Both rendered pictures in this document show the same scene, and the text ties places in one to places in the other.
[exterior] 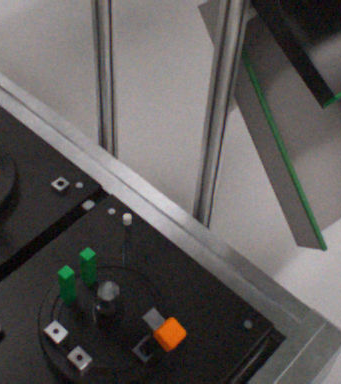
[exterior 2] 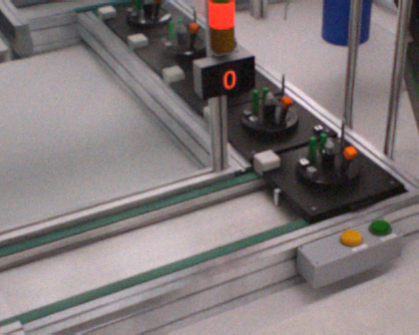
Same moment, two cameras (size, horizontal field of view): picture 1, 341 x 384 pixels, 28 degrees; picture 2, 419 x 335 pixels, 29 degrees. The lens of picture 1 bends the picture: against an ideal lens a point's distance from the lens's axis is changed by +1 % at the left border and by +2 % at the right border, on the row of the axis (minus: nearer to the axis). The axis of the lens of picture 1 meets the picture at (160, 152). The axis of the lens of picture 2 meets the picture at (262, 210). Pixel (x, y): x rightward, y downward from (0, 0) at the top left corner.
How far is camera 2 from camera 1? 1.25 m
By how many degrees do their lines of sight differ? 20
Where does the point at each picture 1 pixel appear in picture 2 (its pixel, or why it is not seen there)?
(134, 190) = (354, 139)
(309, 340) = not seen: outside the picture
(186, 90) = (402, 125)
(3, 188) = (290, 123)
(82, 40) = not seen: hidden behind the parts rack
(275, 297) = (410, 179)
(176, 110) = not seen: hidden behind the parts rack
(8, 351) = (281, 171)
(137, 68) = (376, 112)
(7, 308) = (283, 161)
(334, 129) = not seen: outside the picture
